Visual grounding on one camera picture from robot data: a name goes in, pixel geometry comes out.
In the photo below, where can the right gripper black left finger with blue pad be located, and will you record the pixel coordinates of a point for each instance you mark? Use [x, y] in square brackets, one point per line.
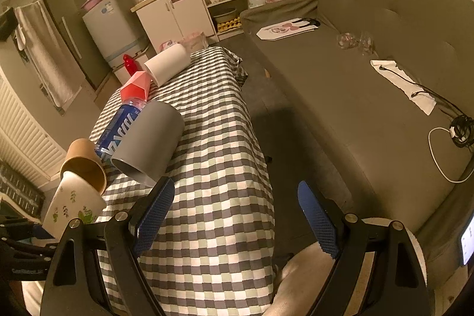
[75, 285]

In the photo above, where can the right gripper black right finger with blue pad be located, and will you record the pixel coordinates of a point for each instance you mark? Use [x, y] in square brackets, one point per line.
[396, 284]

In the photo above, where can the white cup with green print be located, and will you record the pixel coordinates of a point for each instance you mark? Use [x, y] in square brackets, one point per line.
[75, 198]

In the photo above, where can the brown paper cup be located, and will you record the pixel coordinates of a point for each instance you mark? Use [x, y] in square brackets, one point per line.
[81, 159]

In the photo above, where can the grey plastic cup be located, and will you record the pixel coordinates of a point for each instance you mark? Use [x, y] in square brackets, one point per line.
[148, 146]

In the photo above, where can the red geometric cup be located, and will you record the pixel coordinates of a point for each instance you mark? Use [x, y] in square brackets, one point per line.
[137, 87]

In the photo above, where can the plain white cup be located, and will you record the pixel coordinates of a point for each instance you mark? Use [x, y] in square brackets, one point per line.
[165, 65]

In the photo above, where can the lit device screen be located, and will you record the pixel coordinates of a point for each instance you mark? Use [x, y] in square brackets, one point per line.
[466, 241]

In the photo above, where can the silver suitcase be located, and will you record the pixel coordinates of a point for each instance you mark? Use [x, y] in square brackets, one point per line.
[21, 191]

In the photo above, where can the grey checkered tablecloth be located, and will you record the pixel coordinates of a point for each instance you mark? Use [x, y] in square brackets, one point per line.
[213, 252]

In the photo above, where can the white louvered wardrobe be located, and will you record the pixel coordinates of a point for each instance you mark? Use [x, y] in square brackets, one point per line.
[25, 145]

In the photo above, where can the blue drink can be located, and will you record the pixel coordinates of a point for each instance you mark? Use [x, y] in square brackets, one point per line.
[117, 128]

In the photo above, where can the olive green sofa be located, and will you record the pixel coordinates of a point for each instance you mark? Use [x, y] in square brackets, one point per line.
[396, 161]

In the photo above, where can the red thermos bottle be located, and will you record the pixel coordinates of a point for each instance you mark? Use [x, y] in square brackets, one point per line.
[130, 64]

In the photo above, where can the clear glass on sofa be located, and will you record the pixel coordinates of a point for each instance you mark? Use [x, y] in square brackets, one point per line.
[347, 41]
[366, 43]

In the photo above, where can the hanging grey towel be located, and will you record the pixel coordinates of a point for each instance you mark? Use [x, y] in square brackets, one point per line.
[43, 44]

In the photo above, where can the small printed carton box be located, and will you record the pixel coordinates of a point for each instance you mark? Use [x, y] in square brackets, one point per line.
[164, 46]

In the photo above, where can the white washing machine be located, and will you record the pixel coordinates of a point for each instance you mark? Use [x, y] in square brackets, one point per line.
[116, 30]

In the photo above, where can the black item hanging on wardrobe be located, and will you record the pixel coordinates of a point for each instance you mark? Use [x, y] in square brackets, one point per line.
[8, 24]

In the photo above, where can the white kitchen cabinet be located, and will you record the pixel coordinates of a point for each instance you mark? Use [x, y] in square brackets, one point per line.
[174, 20]

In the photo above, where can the pink basin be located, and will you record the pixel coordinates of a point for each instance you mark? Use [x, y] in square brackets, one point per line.
[88, 5]

